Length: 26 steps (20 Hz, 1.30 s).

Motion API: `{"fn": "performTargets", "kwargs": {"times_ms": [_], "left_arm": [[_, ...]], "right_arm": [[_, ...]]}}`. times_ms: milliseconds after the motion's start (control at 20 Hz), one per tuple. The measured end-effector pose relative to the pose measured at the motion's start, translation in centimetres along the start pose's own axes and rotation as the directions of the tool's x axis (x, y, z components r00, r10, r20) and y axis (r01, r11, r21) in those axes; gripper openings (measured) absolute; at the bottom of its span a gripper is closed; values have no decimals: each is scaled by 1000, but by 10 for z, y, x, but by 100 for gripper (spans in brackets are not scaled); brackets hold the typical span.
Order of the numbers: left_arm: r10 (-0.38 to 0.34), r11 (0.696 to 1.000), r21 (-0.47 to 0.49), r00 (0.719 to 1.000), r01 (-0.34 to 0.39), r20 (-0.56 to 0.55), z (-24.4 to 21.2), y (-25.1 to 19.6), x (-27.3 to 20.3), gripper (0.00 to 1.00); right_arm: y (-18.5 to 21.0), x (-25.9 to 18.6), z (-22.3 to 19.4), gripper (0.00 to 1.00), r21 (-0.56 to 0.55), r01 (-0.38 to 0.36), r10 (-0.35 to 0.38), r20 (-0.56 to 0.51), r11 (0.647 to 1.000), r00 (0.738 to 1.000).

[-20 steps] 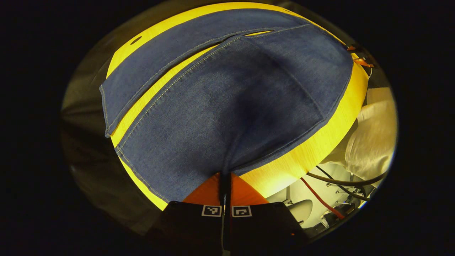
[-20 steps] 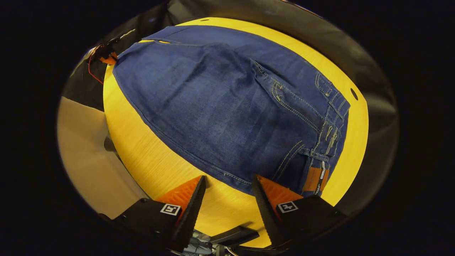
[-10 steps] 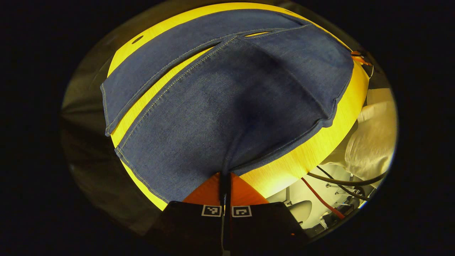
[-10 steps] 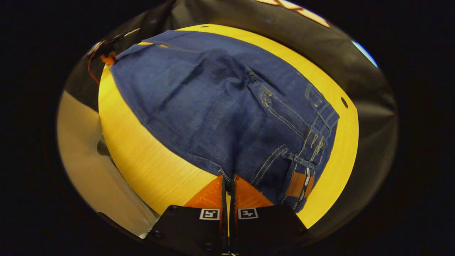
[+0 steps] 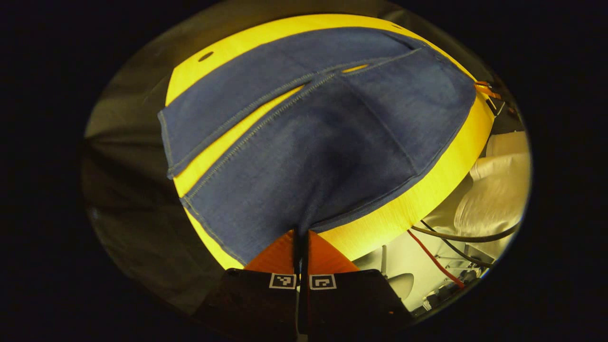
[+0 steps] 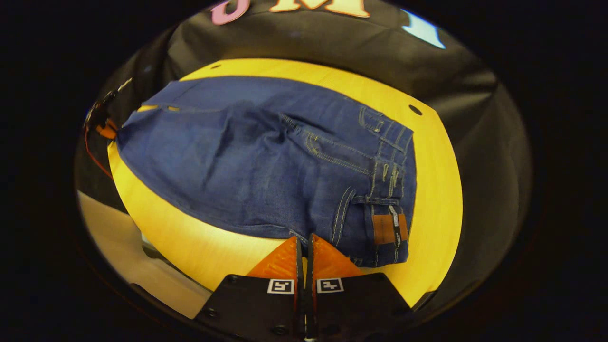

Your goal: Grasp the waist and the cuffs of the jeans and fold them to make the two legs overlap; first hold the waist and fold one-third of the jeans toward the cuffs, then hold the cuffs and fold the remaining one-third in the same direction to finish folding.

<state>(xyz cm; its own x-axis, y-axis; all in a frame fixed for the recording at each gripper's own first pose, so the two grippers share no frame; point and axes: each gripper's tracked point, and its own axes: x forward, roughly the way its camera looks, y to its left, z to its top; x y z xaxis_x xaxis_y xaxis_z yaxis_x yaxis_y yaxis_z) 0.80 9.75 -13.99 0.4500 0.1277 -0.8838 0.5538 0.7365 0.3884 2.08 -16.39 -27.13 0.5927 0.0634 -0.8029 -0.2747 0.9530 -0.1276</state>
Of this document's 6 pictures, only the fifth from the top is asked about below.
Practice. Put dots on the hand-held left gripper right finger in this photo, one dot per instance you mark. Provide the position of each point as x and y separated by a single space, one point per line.
351 299

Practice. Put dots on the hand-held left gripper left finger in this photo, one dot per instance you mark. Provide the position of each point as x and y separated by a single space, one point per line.
256 299

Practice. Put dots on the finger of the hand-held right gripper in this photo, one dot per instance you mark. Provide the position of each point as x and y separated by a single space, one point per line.
487 90

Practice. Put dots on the blue jeans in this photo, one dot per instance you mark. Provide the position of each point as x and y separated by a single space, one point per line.
323 142

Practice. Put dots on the white cushion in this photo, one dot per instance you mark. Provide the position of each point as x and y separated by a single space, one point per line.
494 199

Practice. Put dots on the black backdrop cloth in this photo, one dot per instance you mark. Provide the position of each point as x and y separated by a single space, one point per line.
133 213

